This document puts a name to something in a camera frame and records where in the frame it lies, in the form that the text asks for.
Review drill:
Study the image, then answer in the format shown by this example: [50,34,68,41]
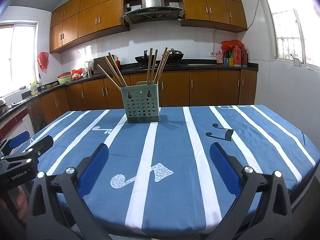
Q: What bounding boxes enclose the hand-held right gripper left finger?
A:
[26,143,113,240]

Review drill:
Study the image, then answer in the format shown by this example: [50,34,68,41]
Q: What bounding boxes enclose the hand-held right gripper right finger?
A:
[207,142,293,240]

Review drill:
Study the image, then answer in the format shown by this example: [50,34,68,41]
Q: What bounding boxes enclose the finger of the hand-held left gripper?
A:
[0,131,30,155]
[0,135,54,173]

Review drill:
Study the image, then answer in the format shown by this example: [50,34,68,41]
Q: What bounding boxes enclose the green perforated utensil holder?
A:
[121,81,160,123]

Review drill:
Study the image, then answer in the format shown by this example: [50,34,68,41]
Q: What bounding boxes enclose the person's left hand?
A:
[15,187,29,221]

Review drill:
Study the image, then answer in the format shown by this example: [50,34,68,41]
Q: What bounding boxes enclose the blue white striped tablecloth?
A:
[30,104,316,233]

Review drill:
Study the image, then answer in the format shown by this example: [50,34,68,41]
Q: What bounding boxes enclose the green basin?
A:
[57,73,73,85]

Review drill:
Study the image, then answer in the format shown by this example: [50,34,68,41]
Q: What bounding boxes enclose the sliding glass window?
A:
[0,22,38,98]

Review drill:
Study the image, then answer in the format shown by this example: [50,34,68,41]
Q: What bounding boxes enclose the wooden base cabinets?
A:
[27,69,258,133]

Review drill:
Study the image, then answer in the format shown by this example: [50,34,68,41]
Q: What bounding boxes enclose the dark cutting board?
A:
[94,54,115,75]

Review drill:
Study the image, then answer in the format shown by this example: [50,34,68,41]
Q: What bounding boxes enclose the black kitchen countertop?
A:
[0,62,259,120]

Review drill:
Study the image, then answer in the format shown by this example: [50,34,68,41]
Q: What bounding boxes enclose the large red jug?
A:
[233,45,242,67]
[240,46,248,67]

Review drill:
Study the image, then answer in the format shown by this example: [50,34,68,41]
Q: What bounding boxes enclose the black gas stove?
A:
[132,64,189,70]

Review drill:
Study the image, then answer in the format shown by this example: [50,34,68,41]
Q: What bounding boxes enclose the black wok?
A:
[135,50,150,65]

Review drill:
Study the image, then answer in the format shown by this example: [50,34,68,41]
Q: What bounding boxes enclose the dark pan with lid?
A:
[166,49,184,62]

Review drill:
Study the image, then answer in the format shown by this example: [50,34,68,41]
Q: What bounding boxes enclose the barred glass window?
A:
[260,0,320,68]

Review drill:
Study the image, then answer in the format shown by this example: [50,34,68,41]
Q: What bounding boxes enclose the steel range hood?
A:
[122,0,185,24]

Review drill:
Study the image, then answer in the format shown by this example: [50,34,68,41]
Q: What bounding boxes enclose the white wall cable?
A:
[213,29,235,53]

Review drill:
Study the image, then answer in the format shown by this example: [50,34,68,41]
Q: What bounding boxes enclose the wooden wall cabinet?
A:
[180,0,248,33]
[49,0,130,54]

